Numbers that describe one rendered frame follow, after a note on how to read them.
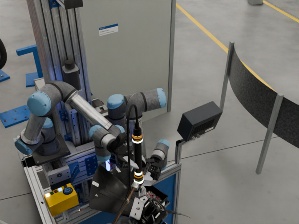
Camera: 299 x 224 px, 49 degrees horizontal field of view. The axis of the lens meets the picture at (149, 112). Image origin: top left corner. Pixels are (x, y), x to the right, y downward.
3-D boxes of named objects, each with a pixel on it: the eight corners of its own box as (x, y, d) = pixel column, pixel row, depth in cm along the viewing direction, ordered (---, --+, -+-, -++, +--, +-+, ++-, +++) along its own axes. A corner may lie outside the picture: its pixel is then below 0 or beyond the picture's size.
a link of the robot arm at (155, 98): (120, 96, 234) (141, 91, 182) (140, 92, 238) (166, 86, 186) (123, 113, 234) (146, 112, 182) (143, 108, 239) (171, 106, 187)
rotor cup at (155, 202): (159, 238, 159) (176, 218, 158) (142, 234, 148) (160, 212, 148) (143, 216, 169) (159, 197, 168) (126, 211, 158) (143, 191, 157)
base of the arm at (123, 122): (103, 122, 239) (102, 111, 233) (122, 115, 245) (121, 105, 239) (111, 134, 228) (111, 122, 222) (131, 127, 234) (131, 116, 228)
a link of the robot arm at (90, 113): (55, 81, 185) (120, 138, 188) (42, 90, 177) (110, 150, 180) (62, 68, 177) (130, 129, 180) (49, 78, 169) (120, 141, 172)
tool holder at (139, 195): (141, 203, 155) (141, 189, 149) (127, 198, 157) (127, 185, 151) (148, 189, 161) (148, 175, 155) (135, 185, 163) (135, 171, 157)
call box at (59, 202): (52, 218, 182) (49, 206, 175) (46, 206, 188) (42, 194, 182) (79, 206, 189) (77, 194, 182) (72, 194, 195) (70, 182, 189)
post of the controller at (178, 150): (177, 164, 229) (178, 143, 218) (174, 162, 231) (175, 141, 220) (180, 162, 231) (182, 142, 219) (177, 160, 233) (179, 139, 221)
